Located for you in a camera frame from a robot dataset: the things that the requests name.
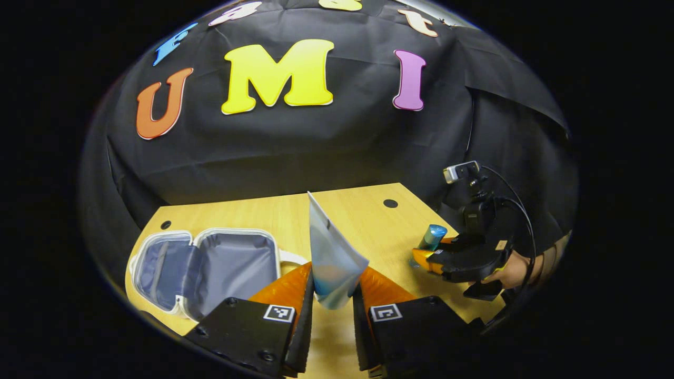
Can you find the white suitcase with grey lining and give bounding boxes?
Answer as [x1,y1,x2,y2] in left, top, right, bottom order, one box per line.
[128,227,310,322]

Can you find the black cable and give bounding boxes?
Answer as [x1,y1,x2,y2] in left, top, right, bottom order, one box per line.
[477,165,539,295]

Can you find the black backdrop cloth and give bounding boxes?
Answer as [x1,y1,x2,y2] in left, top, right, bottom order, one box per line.
[79,0,580,295]

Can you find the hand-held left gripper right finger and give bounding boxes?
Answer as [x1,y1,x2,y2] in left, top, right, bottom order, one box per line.
[352,266,488,379]

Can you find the white and blue cream tube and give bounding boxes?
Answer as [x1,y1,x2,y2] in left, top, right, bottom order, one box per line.
[307,191,370,311]

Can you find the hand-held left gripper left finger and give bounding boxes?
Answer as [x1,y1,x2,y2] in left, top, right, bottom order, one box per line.
[183,262,316,379]

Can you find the blue skincare bottle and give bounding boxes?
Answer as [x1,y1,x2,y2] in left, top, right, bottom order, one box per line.
[418,224,449,254]

